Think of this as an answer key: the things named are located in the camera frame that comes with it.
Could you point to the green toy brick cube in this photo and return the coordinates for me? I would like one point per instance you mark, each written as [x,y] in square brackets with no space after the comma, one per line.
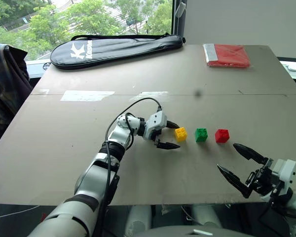
[201,135]

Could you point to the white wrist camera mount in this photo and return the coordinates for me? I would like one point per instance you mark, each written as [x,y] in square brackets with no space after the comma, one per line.
[156,121]
[287,171]

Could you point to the red toy brick cube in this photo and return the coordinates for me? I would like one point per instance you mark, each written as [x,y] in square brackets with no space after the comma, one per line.
[222,136]

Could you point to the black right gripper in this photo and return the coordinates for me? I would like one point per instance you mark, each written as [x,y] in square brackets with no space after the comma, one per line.
[261,181]

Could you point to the red packaged cloth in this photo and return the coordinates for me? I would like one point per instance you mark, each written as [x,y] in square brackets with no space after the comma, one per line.
[230,55]

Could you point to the large white tape patch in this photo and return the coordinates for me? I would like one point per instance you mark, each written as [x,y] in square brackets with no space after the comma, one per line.
[87,95]

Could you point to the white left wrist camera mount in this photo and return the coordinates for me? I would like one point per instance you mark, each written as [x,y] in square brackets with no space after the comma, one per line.
[156,121]

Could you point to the small white device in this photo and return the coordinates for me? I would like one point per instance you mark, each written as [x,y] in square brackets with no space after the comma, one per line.
[293,67]

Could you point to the small white tape patch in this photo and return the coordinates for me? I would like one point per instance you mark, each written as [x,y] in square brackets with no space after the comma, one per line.
[153,93]

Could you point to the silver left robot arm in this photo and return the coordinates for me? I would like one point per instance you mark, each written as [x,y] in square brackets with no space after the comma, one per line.
[88,177]

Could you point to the black racket bag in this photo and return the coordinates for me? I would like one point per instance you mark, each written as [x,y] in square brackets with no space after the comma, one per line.
[108,51]

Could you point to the yellow toy brick cube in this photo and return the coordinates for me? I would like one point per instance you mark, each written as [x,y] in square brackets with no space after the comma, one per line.
[181,135]

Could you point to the dark plaid jacket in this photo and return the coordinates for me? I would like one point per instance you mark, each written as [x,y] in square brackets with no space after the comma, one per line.
[5,93]

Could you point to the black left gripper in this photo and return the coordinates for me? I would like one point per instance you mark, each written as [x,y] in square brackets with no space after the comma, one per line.
[158,135]

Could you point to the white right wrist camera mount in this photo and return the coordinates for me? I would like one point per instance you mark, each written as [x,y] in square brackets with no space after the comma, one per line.
[287,171]

